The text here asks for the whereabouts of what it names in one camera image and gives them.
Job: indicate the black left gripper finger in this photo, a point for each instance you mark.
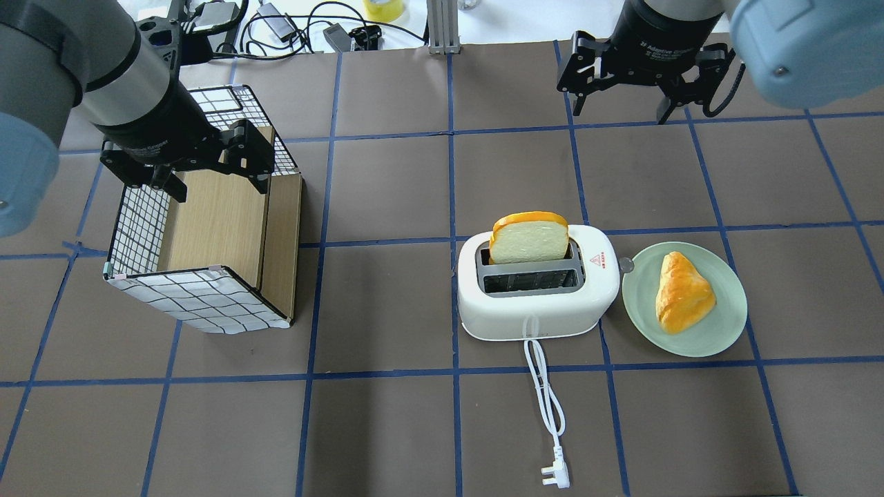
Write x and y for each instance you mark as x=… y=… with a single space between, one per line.
x=249 y=153
x=135 y=174

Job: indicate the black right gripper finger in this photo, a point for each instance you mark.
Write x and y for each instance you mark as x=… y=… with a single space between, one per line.
x=582 y=73
x=713 y=62

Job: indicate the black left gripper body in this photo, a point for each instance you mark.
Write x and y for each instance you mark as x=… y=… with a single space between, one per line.
x=160 y=121

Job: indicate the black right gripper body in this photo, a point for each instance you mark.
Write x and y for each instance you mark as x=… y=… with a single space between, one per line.
x=655 y=36

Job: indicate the white two-slot toaster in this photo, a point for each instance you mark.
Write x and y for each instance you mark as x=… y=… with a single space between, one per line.
x=532 y=301

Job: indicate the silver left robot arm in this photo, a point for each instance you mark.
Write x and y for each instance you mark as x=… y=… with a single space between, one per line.
x=123 y=75

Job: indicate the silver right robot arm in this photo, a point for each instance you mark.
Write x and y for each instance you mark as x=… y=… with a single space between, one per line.
x=799 y=54

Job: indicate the toast slice in toaster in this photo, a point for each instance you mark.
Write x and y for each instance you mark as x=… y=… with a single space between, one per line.
x=529 y=237

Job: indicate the yellow tape roll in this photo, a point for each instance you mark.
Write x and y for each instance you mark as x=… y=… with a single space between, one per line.
x=384 y=11

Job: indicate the yellow bread on plate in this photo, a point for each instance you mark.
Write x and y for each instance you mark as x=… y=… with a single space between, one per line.
x=684 y=297

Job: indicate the light green plate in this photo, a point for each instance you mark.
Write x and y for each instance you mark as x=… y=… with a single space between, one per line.
x=713 y=334

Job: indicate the aluminium frame post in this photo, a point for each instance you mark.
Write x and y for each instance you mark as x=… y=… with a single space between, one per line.
x=443 y=30

